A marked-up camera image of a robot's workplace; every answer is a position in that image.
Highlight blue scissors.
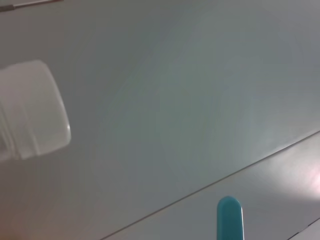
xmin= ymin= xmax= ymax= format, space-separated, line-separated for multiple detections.
xmin=216 ymin=195 xmax=244 ymax=240

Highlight clear green-label water bottle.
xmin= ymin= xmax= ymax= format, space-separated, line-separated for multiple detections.
xmin=0 ymin=59 xmax=72 ymax=161

